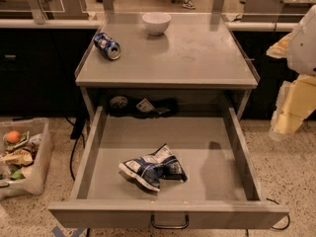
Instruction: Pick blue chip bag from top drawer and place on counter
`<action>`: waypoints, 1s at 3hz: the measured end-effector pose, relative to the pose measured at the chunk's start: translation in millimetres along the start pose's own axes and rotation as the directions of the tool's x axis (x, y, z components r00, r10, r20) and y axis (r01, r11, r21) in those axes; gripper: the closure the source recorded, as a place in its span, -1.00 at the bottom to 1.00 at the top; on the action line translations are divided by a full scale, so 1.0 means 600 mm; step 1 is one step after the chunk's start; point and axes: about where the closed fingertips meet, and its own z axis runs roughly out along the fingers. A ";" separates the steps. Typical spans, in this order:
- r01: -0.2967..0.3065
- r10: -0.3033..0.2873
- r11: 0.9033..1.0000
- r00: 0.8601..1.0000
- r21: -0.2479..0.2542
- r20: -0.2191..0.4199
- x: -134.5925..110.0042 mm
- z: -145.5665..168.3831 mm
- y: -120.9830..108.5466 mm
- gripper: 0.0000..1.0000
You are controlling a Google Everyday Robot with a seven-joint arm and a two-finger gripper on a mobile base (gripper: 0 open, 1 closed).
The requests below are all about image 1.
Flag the white shoe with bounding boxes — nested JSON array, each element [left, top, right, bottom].
[[183, 0, 196, 10]]

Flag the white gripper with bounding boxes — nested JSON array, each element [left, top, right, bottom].
[[266, 5, 316, 141]]

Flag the yellow snack bag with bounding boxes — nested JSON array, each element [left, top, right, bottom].
[[3, 150, 34, 166]]

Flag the white bowl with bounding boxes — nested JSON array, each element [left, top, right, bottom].
[[142, 12, 171, 36]]

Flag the black drawer handle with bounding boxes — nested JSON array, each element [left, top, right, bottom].
[[150, 214, 190, 230]]

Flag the open grey top drawer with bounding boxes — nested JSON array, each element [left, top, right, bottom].
[[48, 108, 288, 229]]

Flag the black floor cable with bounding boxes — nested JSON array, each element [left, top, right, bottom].
[[64, 116, 87, 182]]

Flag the orange fruit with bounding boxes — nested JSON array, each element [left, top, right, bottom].
[[6, 130, 22, 144]]

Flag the clear plastic bin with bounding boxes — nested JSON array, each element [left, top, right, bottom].
[[0, 118, 53, 199]]

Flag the blue chip bag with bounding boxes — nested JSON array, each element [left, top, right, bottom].
[[118, 144, 188, 192]]

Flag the white label tag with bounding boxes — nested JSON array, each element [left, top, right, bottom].
[[136, 98, 154, 113]]

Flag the blue soda can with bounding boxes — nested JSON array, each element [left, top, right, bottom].
[[94, 33, 120, 60]]

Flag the grey counter cabinet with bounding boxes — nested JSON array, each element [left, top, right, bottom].
[[74, 11, 261, 123]]

